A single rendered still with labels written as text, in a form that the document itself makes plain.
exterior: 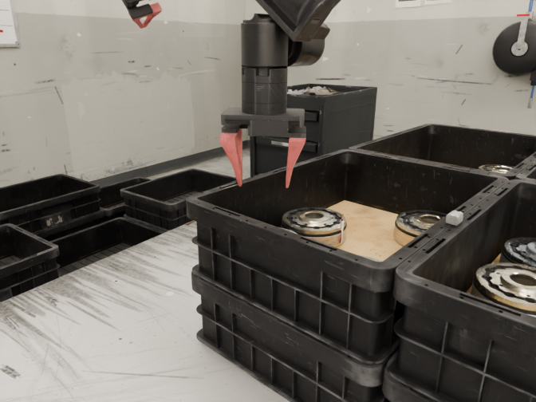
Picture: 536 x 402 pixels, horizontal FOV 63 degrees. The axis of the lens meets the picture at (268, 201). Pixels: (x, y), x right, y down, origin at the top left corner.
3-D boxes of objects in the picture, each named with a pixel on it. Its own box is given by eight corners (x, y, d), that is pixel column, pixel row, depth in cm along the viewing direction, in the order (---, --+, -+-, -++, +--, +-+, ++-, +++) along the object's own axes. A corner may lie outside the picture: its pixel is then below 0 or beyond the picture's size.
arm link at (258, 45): (230, 13, 51) (269, 11, 48) (266, 16, 56) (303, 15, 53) (231, 74, 53) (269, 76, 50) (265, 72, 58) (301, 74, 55)
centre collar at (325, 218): (316, 227, 66) (316, 223, 66) (292, 218, 69) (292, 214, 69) (336, 218, 69) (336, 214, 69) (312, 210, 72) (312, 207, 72)
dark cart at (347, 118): (317, 270, 229) (325, 96, 199) (250, 249, 254) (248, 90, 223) (365, 233, 274) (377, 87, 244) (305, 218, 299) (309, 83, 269)
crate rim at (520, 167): (509, 192, 67) (512, 177, 66) (344, 159, 86) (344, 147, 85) (560, 149, 95) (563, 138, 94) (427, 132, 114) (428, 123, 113)
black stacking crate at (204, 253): (375, 380, 43) (385, 277, 39) (187, 277, 61) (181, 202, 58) (496, 248, 70) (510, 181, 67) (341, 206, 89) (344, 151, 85)
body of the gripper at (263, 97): (229, 120, 59) (227, 64, 57) (304, 122, 59) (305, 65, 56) (220, 129, 53) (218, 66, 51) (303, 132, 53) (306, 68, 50)
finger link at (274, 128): (253, 178, 62) (253, 112, 59) (303, 179, 62) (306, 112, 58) (247, 193, 56) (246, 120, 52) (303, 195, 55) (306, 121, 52)
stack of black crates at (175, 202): (179, 315, 166) (171, 206, 151) (130, 291, 183) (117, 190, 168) (245, 273, 197) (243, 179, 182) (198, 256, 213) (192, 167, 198)
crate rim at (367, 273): (384, 297, 39) (387, 273, 38) (180, 214, 58) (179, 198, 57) (509, 192, 67) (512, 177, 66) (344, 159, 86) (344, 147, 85)
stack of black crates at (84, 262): (84, 376, 136) (66, 281, 125) (35, 340, 153) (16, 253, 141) (179, 315, 166) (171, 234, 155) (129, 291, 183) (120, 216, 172)
